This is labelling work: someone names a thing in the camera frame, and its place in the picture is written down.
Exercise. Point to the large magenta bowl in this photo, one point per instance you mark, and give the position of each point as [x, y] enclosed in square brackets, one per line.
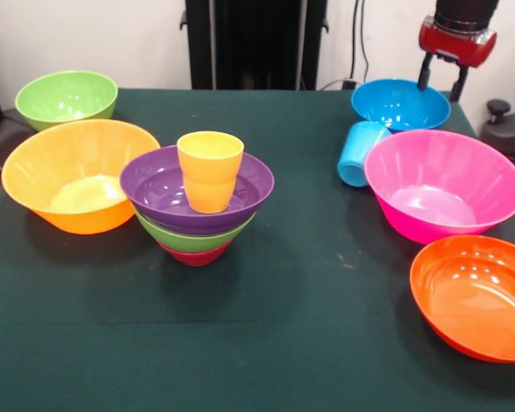
[442, 184]

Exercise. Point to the dark green table cloth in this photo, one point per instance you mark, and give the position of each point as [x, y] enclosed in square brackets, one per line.
[257, 335]

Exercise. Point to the blue bowl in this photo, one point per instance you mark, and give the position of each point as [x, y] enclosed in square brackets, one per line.
[395, 103]

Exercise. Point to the black stand base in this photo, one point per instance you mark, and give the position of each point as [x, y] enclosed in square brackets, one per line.
[4, 133]
[506, 129]

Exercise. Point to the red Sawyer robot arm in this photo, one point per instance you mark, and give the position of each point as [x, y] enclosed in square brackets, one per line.
[465, 13]

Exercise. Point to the orange-red shallow bowl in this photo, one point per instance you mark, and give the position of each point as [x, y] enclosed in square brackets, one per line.
[476, 300]

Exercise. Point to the green bowl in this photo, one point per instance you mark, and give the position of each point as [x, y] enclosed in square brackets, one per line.
[184, 241]
[64, 96]

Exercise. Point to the yellow cup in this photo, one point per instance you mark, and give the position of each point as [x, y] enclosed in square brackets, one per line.
[210, 180]

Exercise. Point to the blue cup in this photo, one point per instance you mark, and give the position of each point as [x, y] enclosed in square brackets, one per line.
[360, 150]

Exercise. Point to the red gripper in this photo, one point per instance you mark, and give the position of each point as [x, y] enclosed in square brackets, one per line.
[457, 45]

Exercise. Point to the large orange bowl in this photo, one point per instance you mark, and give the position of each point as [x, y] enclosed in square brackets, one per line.
[68, 171]

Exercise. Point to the purple bowl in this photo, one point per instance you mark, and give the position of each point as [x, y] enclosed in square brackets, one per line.
[154, 193]

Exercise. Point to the small crimson bowl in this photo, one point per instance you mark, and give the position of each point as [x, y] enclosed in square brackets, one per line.
[193, 258]

